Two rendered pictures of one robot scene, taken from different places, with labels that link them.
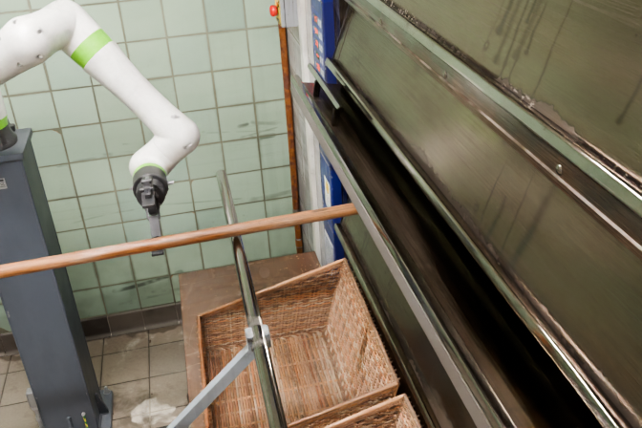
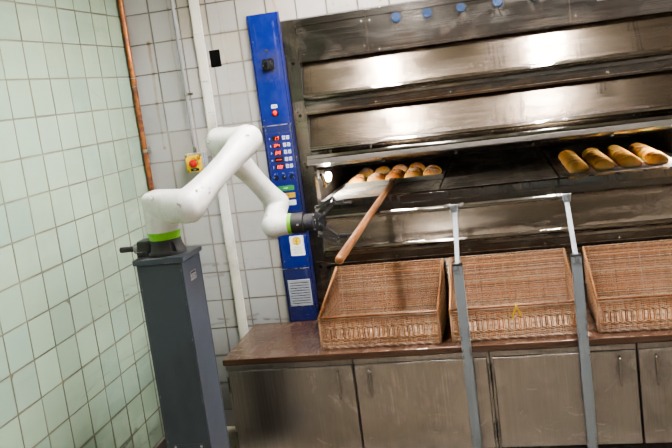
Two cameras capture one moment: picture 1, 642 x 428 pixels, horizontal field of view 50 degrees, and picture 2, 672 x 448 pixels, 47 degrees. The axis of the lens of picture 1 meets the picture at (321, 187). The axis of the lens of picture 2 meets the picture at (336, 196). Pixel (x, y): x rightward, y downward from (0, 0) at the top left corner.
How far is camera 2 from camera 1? 347 cm
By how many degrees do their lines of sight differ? 66
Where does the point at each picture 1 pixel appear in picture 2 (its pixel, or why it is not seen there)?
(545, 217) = (524, 101)
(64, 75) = (68, 247)
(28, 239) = (205, 322)
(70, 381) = not seen: outside the picture
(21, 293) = (206, 377)
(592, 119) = (544, 59)
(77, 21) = not seen: hidden behind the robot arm
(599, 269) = (551, 98)
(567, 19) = (517, 46)
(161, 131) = (280, 196)
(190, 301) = (261, 355)
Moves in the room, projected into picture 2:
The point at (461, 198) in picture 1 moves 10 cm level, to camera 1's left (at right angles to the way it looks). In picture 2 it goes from (481, 123) to (477, 125)
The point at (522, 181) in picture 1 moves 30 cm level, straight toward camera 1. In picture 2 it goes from (507, 101) to (566, 95)
